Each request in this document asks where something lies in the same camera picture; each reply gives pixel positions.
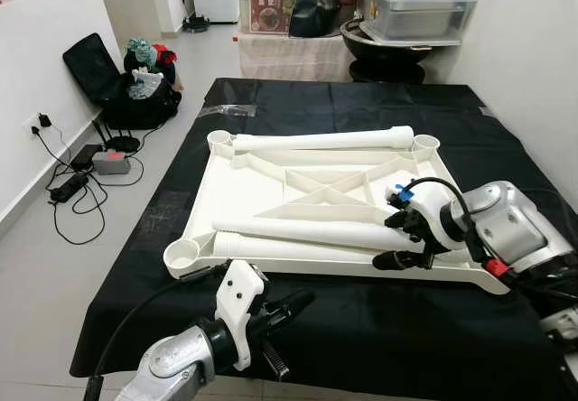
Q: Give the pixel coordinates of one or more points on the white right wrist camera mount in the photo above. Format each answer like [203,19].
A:
[442,211]

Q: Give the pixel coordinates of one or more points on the black bag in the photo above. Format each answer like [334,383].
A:
[316,13]

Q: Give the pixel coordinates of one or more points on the teal stuffed toy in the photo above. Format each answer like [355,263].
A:
[140,51]

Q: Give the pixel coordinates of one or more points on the black router with antennas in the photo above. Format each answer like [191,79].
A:
[122,142]

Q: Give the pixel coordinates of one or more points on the white plastic bag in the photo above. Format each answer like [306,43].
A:
[144,85]

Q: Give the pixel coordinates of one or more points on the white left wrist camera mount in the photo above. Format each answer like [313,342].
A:
[237,302]

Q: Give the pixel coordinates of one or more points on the white plastic table leg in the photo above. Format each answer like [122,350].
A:
[316,140]
[298,250]
[307,229]

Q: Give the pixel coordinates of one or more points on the black wall plug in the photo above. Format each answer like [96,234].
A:
[42,121]

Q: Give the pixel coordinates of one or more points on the beige cloth covered bench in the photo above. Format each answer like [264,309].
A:
[289,58]

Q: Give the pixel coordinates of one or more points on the clear plastic storage box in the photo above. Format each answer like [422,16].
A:
[415,17]

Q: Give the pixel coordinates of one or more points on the white plastic table top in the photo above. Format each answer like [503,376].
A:
[271,198]

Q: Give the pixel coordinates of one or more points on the red printed box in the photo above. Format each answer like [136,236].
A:
[271,8]

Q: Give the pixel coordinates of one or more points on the black power strip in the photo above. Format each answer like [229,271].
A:
[70,187]

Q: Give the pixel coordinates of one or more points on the black tablecloth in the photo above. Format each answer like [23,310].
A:
[361,329]

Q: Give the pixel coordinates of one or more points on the grey box with red button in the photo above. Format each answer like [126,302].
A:
[113,162]

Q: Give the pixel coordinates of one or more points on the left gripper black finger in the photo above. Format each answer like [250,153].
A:
[275,360]
[293,305]

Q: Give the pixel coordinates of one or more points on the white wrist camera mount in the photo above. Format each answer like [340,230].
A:
[442,211]
[237,302]

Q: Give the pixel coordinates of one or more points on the black charger brick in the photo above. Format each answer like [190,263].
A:
[86,155]

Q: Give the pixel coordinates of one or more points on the black round floor device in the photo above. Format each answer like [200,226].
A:
[196,23]

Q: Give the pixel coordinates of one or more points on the red stuffed toy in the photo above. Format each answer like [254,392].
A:
[163,54]

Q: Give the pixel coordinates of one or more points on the black round basin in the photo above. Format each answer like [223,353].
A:
[379,53]

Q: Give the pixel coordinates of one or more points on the open black suitcase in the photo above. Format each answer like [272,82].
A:
[90,67]

